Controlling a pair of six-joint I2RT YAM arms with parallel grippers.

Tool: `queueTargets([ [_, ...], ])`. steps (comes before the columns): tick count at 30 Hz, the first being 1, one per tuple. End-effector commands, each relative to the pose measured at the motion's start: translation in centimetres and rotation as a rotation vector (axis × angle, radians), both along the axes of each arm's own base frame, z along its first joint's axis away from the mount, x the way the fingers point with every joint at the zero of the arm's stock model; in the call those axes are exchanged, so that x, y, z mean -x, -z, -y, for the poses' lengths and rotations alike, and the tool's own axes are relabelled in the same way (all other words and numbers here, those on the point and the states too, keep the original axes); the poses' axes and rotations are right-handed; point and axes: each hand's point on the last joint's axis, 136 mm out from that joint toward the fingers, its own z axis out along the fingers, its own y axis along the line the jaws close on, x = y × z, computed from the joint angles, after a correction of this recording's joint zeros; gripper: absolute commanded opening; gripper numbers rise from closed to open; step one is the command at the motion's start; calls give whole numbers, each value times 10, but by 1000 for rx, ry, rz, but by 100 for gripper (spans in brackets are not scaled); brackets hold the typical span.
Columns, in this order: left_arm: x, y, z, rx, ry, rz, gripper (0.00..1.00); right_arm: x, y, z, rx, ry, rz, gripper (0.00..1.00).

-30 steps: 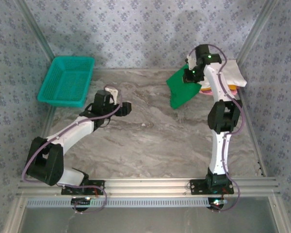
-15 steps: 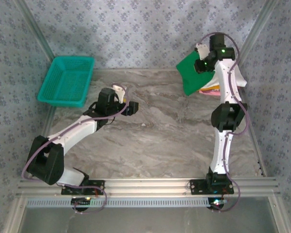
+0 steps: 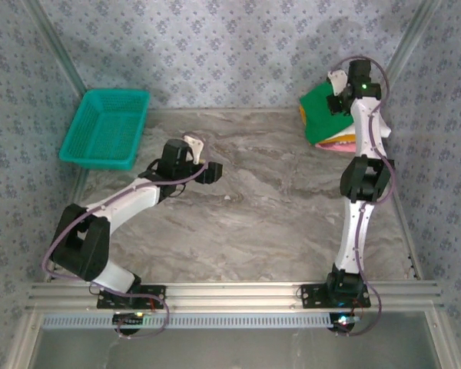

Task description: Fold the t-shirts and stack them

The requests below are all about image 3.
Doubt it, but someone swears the small circuit board with LED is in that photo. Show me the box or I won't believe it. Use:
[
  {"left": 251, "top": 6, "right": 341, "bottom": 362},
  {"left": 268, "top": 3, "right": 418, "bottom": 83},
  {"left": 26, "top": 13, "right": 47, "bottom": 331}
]
[
  {"left": 112, "top": 312, "right": 147, "bottom": 331},
  {"left": 330, "top": 313, "right": 360, "bottom": 334}
]

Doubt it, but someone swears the white folded t-shirt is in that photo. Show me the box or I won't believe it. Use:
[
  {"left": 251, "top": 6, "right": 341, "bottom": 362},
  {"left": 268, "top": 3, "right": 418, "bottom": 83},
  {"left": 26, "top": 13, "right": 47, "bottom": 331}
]
[{"left": 322, "top": 121, "right": 393, "bottom": 145}]

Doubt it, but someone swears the grey slotted cable duct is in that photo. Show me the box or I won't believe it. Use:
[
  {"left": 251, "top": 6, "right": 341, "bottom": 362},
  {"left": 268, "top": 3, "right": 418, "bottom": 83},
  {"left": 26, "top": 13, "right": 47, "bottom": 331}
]
[{"left": 41, "top": 311, "right": 349, "bottom": 330}]

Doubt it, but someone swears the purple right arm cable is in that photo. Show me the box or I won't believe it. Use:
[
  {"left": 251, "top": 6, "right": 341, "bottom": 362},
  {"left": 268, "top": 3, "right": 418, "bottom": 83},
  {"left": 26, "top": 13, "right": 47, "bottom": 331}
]
[{"left": 329, "top": 56, "right": 396, "bottom": 338}]

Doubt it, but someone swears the green t-shirt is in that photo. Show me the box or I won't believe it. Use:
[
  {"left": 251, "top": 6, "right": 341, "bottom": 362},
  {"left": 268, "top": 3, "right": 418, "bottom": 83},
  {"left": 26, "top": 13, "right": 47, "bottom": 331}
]
[{"left": 299, "top": 80, "right": 357, "bottom": 145}]

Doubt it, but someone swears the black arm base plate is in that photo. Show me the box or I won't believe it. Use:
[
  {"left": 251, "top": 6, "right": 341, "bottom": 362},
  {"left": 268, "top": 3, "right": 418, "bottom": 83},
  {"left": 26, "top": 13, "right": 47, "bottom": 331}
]
[
  {"left": 96, "top": 284, "right": 167, "bottom": 310},
  {"left": 301, "top": 284, "right": 372, "bottom": 309}
]

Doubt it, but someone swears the aluminium mounting rail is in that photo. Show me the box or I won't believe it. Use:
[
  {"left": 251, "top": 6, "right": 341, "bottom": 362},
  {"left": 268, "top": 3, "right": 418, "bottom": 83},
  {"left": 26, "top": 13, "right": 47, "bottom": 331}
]
[{"left": 25, "top": 280, "right": 445, "bottom": 311}]

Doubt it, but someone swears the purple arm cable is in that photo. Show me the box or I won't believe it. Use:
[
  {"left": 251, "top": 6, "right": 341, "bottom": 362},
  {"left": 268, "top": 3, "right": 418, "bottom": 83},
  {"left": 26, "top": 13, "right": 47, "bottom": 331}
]
[
  {"left": 41, "top": 141, "right": 211, "bottom": 340},
  {"left": 329, "top": 56, "right": 396, "bottom": 338}
]

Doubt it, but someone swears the pink folded t-shirt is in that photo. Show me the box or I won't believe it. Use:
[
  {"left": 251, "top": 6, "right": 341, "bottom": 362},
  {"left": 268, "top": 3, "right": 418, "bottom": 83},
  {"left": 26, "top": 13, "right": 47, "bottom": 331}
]
[{"left": 314, "top": 141, "right": 357, "bottom": 155}]

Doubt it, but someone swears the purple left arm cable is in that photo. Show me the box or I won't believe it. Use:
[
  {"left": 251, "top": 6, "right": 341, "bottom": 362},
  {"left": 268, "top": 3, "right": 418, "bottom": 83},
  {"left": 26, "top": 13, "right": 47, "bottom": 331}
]
[{"left": 41, "top": 141, "right": 211, "bottom": 340}]

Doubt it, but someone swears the teal plastic basket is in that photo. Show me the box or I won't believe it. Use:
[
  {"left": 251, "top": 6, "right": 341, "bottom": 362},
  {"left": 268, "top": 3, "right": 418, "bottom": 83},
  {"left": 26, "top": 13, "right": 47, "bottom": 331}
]
[{"left": 58, "top": 89, "right": 151, "bottom": 172}]

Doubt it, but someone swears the aluminium frame post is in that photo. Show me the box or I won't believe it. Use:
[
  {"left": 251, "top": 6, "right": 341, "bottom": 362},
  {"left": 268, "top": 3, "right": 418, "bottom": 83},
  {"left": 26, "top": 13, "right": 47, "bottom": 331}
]
[{"left": 373, "top": 0, "right": 445, "bottom": 107}]

